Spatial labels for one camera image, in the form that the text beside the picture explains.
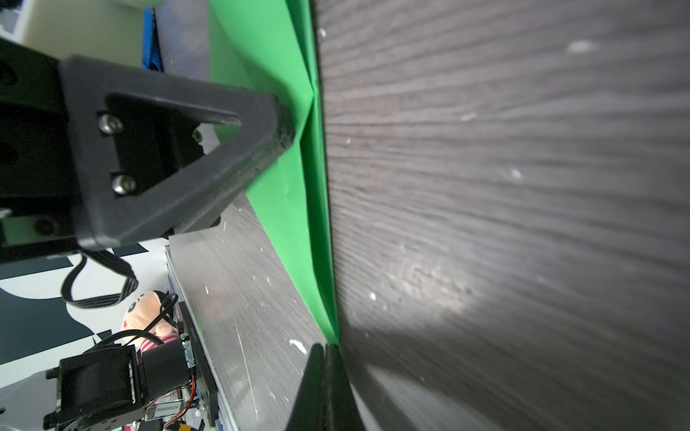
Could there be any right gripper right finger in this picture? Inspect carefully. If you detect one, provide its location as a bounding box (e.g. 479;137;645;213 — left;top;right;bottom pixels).
325;344;366;431

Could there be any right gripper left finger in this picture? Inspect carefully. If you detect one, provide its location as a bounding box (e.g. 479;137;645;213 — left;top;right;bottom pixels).
285;344;325;431

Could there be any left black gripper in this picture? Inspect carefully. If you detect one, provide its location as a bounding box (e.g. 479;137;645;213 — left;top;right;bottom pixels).
1;40;295;263

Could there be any green square paper sheet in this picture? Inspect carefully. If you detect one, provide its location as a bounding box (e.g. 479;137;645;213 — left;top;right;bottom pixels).
208;1;340;344

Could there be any plush toy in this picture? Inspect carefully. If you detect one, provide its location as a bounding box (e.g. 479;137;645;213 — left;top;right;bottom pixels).
120;291;179;353

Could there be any blue cloth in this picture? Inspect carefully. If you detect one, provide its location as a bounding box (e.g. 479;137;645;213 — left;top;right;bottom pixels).
142;8;164;73

